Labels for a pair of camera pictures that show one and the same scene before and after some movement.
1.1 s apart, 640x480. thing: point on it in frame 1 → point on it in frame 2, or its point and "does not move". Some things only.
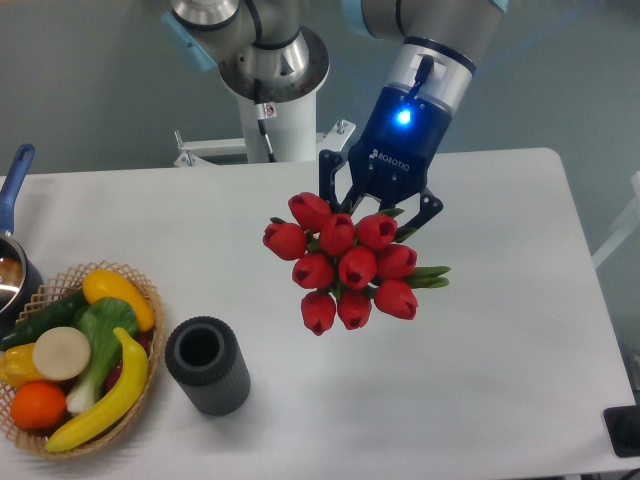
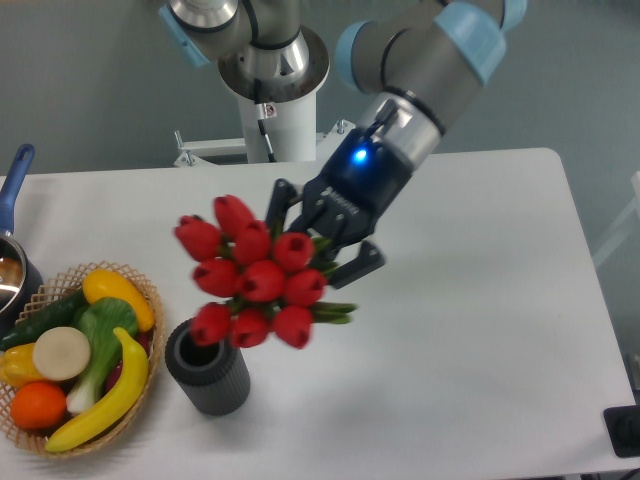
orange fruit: x=38 y=405 does not move
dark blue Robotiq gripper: x=392 y=153 → x=358 y=186
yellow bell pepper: x=17 y=365 does not move
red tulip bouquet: x=345 y=266 → x=252 y=282
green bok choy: x=97 y=320 does not move
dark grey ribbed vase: x=204 y=355 does not move
